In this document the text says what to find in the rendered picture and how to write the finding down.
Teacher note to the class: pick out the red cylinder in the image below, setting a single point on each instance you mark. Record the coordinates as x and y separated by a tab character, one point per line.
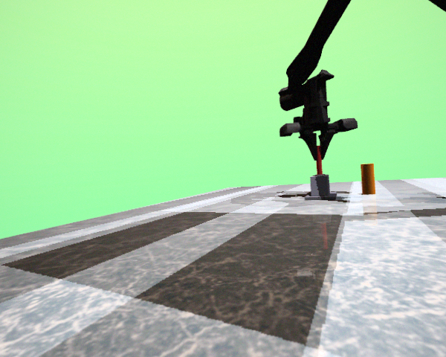
319	161

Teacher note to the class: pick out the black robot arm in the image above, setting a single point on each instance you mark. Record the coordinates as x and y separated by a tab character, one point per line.
299	90

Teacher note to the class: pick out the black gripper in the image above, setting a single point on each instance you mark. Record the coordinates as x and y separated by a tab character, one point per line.
316	118

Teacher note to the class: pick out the orange-brown cylinder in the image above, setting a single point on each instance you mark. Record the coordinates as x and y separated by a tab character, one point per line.
367	178

